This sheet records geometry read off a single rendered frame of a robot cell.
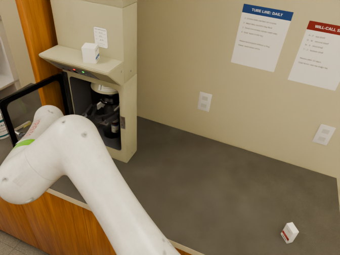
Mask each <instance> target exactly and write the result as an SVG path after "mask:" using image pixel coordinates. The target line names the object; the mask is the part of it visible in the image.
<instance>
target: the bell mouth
mask: <svg viewBox="0 0 340 255"><path fill-rule="evenodd" d="M91 88H92V89H93V90H94V91H95V92H97V93H100V94H107V95H111V94H118V93H119V92H118V91H117V90H116V89H113V88H109V87H106V86H102V85H100V84H96V83H93V82H92V83H91Z"/></svg>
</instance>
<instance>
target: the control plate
mask: <svg viewBox="0 0 340 255"><path fill-rule="evenodd" d="M52 63H53V64H55V65H57V66H58V67H60V68H61V69H63V68H64V70H68V69H69V70H71V72H74V71H76V72H78V74H80V73H82V75H85V74H86V76H88V77H90V76H91V77H92V78H95V79H98V78H97V77H95V76H94V75H93V74H91V73H90V72H87V71H83V70H79V69H76V68H72V67H69V66H65V65H62V64H58V63H54V62H52ZM73 69H75V70H73ZM82 71H83V72H82Z"/></svg>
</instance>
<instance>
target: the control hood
mask: <svg viewBox="0 0 340 255"><path fill-rule="evenodd" d="M39 56H40V57H41V58H43V59H44V60H46V61H47V62H49V63H51V64H52V65H54V66H56V67H57V68H60V67H58V66H57V65H55V64H53V63H52V62H54V63H58V64H62V65H65V66H69V67H72V68H76V69H79V70H83V71H87V72H90V73H91V74H93V75H94V76H95V77H97V78H98V79H100V80H102V81H105V82H109V83H112V84H116V85H118V86H122V85H123V84H124V67H123V62H122V61H118V60H114V59H111V58H107V57H103V56H99V57H100V59H99V60H98V62H97V63H96V64H94V63H84V62H83V58H82V51H80V50H76V49H72V48H68V47H64V46H61V45H56V46H54V47H52V48H50V49H48V50H46V51H44V52H42V53H40V54H39ZM60 69H61V68H60Z"/></svg>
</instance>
